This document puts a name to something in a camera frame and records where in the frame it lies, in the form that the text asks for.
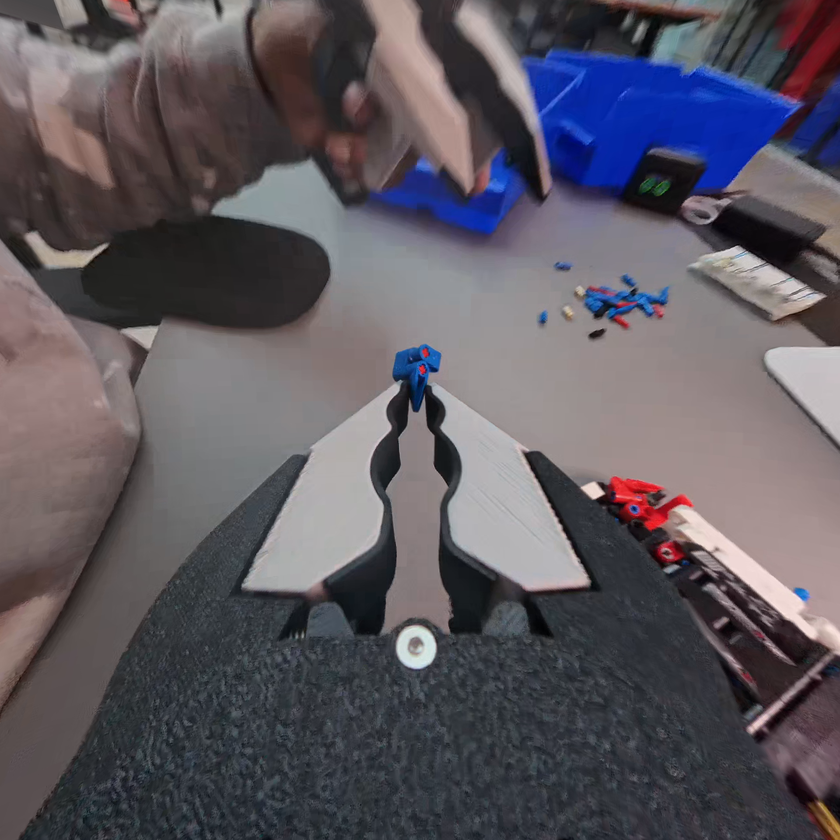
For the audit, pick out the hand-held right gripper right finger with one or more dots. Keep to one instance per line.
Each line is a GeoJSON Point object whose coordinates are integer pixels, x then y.
{"type": "Point", "coordinates": [505, 518]}

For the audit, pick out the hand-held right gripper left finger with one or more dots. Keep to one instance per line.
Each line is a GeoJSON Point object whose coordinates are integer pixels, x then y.
{"type": "Point", "coordinates": [328, 512]}

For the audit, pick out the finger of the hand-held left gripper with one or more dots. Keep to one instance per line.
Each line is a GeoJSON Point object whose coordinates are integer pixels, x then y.
{"type": "Point", "coordinates": [518, 98]}
{"type": "Point", "coordinates": [420, 85]}

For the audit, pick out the blue brick connector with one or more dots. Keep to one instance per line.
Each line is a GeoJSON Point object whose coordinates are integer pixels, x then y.
{"type": "Point", "coordinates": [415, 367]}

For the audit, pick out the person's left forearm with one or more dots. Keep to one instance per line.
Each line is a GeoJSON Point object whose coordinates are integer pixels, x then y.
{"type": "Point", "coordinates": [131, 124]}

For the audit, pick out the grey desk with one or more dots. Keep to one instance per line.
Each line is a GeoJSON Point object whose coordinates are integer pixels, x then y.
{"type": "Point", "coordinates": [262, 426]}

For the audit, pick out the person's left hand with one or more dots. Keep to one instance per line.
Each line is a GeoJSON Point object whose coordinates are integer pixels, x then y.
{"type": "Point", "coordinates": [285, 72]}

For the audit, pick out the small blue storage bin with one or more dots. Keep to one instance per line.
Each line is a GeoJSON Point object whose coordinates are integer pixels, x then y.
{"type": "Point", "coordinates": [472, 210]}

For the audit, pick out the black device with green display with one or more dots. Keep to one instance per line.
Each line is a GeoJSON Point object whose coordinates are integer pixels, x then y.
{"type": "Point", "coordinates": [663, 180]}

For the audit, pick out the large blue storage bin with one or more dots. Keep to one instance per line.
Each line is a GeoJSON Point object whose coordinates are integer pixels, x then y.
{"type": "Point", "coordinates": [689, 118]}

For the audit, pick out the brick toy car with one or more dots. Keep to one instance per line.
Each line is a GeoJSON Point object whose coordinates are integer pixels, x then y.
{"type": "Point", "coordinates": [722, 577]}

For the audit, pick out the pile of small brick pins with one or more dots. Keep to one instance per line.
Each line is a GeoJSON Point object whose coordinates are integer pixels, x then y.
{"type": "Point", "coordinates": [623, 302]}

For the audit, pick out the person's leg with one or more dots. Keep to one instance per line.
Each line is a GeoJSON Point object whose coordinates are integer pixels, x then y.
{"type": "Point", "coordinates": [210, 275]}

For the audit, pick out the person's torso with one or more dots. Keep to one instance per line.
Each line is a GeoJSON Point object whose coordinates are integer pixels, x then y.
{"type": "Point", "coordinates": [59, 459]}

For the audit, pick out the black power adapter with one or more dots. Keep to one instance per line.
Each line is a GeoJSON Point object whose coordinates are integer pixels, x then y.
{"type": "Point", "coordinates": [768, 226]}

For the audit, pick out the printed instruction booklet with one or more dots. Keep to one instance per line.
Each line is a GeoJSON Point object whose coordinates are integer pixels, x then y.
{"type": "Point", "coordinates": [754, 282]}

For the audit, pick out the white flat panel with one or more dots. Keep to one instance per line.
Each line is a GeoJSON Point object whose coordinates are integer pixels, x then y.
{"type": "Point", "coordinates": [814, 387]}

